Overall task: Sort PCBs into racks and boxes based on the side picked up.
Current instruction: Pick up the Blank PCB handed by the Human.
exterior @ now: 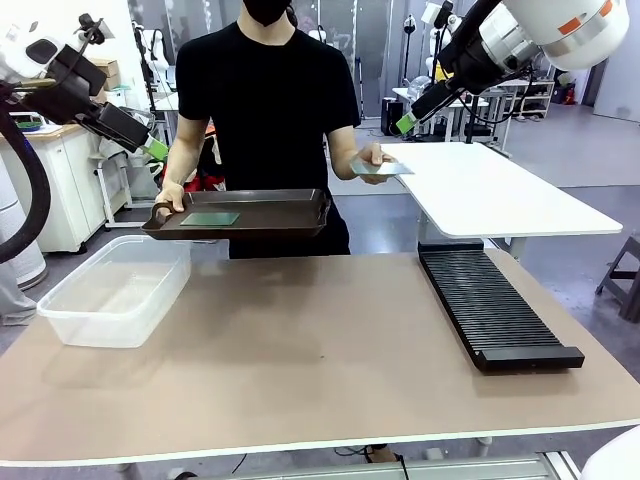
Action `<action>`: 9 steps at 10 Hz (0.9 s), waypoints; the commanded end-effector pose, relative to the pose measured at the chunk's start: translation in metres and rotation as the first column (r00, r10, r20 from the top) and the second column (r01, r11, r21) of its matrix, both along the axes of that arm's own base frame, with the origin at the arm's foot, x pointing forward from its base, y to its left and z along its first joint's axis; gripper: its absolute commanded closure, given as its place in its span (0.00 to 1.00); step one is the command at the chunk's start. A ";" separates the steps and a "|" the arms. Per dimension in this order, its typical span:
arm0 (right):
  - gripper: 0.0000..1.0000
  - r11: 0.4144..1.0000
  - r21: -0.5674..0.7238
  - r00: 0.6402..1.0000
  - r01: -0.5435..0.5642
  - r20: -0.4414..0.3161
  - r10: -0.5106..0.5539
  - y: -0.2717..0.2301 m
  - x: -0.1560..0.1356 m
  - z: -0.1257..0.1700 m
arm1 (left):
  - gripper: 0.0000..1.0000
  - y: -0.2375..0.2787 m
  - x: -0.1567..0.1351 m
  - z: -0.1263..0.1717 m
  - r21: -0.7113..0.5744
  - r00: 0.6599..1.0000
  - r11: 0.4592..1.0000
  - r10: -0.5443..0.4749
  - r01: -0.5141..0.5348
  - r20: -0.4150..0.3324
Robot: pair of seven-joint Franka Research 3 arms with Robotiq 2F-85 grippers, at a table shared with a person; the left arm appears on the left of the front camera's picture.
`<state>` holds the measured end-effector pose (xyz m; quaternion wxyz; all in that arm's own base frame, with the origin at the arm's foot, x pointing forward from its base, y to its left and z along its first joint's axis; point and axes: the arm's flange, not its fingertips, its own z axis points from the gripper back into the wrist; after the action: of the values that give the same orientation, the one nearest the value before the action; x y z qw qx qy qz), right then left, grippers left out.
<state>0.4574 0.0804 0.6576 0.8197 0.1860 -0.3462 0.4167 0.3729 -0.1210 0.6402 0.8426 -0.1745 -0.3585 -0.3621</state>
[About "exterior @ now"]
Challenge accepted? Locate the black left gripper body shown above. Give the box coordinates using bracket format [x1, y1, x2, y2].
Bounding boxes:
[74, 102, 152, 154]

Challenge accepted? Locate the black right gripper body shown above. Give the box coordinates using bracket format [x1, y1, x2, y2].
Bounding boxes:
[411, 78, 470, 125]

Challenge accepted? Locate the green PCB board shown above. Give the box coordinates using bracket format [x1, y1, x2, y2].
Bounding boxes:
[179, 211, 242, 228]
[348, 158, 416, 177]

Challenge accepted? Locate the dark brown serving tray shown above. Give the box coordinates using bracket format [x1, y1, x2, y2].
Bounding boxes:
[141, 188, 333, 243]

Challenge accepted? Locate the person's left forearm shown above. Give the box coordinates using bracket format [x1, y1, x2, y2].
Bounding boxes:
[327, 124, 367, 181]

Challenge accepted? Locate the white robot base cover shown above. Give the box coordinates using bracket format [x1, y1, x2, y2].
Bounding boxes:
[581, 424, 640, 480]

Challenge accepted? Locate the person's right forearm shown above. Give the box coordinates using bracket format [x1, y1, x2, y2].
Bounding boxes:
[162, 115, 210, 189]

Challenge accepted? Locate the person's right hand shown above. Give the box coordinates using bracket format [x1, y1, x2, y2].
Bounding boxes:
[152, 178, 188, 219]

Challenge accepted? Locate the person's left hand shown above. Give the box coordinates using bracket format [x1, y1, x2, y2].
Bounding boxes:
[348, 142, 399, 186]

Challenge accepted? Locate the black computer tower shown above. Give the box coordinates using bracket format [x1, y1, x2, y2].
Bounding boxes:
[380, 97, 404, 137]

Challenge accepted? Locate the white background workbench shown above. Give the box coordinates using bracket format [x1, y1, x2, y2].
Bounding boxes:
[391, 85, 516, 146]

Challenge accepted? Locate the brown cardboard box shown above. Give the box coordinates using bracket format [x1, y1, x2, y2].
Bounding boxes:
[88, 58, 122, 92]

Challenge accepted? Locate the red cloth bag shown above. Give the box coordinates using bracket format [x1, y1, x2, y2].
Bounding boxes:
[187, 127, 224, 192]

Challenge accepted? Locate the black lamp on stand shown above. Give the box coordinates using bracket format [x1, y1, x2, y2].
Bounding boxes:
[403, 13, 420, 81]

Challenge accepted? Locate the white wheeled cabinet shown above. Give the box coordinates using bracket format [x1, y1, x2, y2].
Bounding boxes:
[0, 122, 110, 255]

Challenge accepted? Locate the green round dish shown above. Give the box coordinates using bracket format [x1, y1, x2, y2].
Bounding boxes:
[10, 113, 43, 133]

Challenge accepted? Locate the white side table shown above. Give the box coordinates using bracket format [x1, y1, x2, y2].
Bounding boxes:
[378, 141, 624, 261]

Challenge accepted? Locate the person's black T-shirt torso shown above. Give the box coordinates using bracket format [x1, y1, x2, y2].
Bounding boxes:
[174, 19, 362, 260]

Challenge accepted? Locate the clear plastic storage box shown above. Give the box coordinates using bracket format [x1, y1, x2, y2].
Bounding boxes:
[36, 234, 194, 350]

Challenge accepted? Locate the white cylindrical air purifier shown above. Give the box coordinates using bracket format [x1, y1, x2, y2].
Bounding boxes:
[0, 157, 49, 291]

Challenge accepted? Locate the black face mask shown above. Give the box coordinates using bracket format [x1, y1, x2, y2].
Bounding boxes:
[242, 0, 290, 28]

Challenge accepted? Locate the black slotted PCB rack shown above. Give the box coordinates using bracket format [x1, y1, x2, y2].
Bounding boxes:
[417, 241, 586, 373]

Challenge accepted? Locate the dark grey step stool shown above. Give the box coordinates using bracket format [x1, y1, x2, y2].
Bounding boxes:
[594, 232, 640, 325]

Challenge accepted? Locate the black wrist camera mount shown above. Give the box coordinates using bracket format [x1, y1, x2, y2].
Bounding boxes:
[22, 42, 109, 126]

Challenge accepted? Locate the thick black cable hose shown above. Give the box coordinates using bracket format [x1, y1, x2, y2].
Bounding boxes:
[0, 82, 53, 265]
[443, 0, 507, 57]

